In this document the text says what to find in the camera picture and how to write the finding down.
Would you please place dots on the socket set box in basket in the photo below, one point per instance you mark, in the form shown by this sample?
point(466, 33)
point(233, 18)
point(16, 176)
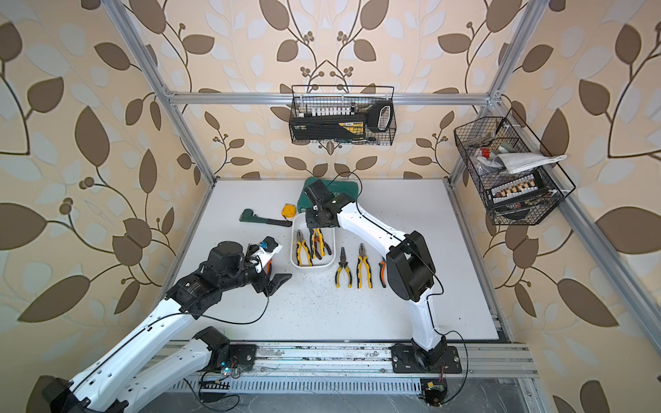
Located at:
point(518, 190)

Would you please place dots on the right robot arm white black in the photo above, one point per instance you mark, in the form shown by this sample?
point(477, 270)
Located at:
point(410, 274)

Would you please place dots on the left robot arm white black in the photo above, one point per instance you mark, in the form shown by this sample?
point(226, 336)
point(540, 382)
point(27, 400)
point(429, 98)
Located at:
point(123, 381)

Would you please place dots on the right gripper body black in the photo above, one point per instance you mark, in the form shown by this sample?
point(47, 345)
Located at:
point(314, 218)

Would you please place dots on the black yellow tool in basket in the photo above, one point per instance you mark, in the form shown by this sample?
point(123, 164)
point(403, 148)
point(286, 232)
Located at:
point(374, 124)

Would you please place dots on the white papers in basket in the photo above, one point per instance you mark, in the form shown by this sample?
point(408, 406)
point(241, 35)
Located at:
point(516, 163)

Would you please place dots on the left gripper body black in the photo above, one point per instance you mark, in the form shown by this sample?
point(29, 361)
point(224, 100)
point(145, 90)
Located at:
point(249, 275)

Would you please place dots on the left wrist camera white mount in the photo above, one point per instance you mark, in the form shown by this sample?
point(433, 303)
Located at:
point(267, 249)

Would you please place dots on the green plastic tool case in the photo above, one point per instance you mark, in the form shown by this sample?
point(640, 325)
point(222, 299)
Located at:
point(337, 187)

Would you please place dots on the right black wire basket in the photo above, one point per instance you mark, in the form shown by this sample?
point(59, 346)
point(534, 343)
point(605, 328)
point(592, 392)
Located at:
point(480, 141)

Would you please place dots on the white plastic storage box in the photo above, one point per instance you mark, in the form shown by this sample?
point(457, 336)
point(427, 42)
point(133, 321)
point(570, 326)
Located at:
point(299, 223)

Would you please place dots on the black wire basket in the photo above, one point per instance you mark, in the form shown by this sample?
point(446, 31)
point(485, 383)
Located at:
point(340, 95)
point(480, 141)

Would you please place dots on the orange black long-nose pliers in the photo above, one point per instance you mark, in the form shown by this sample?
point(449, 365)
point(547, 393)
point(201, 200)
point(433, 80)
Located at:
point(382, 272)

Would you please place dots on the yellow black long-nose pliers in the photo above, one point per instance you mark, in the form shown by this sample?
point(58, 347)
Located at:
point(343, 268)

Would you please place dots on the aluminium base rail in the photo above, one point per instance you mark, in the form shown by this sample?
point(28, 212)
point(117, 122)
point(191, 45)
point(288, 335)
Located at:
point(485, 360)

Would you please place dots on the yellow black combination pliers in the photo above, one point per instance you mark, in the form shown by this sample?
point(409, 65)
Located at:
point(363, 268)

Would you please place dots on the yellow tape measure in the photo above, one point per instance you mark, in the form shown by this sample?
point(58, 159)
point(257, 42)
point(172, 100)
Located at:
point(289, 211)

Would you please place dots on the back black wire basket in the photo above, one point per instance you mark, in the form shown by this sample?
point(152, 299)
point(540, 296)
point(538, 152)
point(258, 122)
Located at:
point(340, 95)

